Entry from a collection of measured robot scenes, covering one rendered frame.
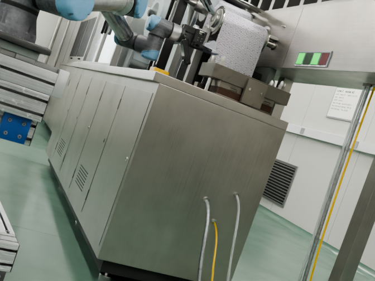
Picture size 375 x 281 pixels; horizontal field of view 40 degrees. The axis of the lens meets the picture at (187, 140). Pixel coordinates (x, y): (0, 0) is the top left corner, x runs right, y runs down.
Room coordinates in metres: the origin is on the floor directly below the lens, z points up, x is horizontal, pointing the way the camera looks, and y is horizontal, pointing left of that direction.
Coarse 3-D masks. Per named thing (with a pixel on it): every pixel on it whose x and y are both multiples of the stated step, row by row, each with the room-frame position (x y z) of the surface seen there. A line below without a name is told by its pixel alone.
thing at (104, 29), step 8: (128, 16) 3.31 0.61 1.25; (96, 24) 4.39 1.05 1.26; (104, 24) 3.91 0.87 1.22; (104, 32) 3.80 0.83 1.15; (88, 48) 4.39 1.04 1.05; (120, 48) 3.32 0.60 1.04; (96, 56) 3.85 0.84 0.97; (112, 56) 3.31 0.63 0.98; (104, 64) 3.46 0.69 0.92; (112, 64) 3.32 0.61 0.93
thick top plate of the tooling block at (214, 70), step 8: (208, 64) 2.32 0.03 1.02; (216, 64) 2.25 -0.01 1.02; (200, 72) 2.37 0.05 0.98; (208, 72) 2.29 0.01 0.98; (216, 72) 2.25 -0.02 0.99; (224, 72) 2.27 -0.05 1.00; (232, 72) 2.28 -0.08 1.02; (240, 72) 2.29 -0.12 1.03; (224, 80) 2.27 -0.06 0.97; (232, 80) 2.28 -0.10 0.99; (240, 80) 2.30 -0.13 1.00; (256, 80) 2.32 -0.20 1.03; (272, 88) 2.36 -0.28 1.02; (272, 96) 2.36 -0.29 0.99; (280, 96) 2.38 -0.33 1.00; (288, 96) 2.39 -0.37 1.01; (280, 104) 2.43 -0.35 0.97
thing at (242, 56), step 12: (228, 36) 2.46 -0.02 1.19; (216, 48) 2.45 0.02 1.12; (228, 48) 2.47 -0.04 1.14; (240, 48) 2.49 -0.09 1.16; (252, 48) 2.51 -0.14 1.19; (216, 60) 2.46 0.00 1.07; (228, 60) 2.48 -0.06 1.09; (240, 60) 2.50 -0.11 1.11; (252, 60) 2.52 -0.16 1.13; (252, 72) 2.53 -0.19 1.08
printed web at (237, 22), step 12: (228, 12) 2.47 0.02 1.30; (240, 12) 2.74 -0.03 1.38; (204, 24) 2.67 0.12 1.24; (228, 24) 2.46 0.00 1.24; (240, 24) 2.48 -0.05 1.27; (252, 24) 2.52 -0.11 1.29; (216, 36) 2.57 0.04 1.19; (240, 36) 2.48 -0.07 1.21; (252, 36) 2.51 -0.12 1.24; (264, 36) 2.53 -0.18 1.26; (192, 48) 2.81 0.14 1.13; (180, 72) 2.81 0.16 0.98
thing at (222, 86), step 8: (216, 80) 2.32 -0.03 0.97; (216, 88) 2.30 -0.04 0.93; (224, 88) 2.29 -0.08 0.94; (232, 88) 2.31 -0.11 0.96; (240, 88) 2.31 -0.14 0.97; (224, 96) 2.29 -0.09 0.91; (232, 96) 2.31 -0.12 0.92; (240, 96) 2.32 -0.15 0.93; (264, 104) 2.37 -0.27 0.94; (272, 104) 2.38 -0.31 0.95; (264, 112) 2.37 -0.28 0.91
